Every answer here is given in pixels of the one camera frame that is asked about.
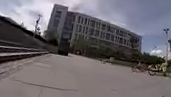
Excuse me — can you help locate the grey building with window rows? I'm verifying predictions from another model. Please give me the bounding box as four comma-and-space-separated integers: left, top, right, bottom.
43, 2, 147, 62

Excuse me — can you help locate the row of trees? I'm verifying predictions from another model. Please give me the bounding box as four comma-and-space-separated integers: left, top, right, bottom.
41, 26, 163, 70

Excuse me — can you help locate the dark upright pillar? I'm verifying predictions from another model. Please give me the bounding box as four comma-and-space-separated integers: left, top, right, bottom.
56, 37, 72, 57

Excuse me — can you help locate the grey concrete paved plaza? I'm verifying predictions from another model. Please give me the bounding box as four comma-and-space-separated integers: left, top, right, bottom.
0, 41, 171, 97

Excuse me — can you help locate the thin pole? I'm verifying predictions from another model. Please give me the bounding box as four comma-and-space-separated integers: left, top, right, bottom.
32, 12, 44, 39

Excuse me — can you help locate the dark bicycle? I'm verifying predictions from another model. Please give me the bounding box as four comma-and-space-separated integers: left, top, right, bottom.
129, 59, 150, 76

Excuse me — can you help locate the yellow bicycle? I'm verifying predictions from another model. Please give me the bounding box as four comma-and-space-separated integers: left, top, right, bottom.
146, 59, 170, 79

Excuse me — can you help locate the tall lamp pole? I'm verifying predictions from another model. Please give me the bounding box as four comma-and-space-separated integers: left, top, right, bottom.
155, 27, 171, 77

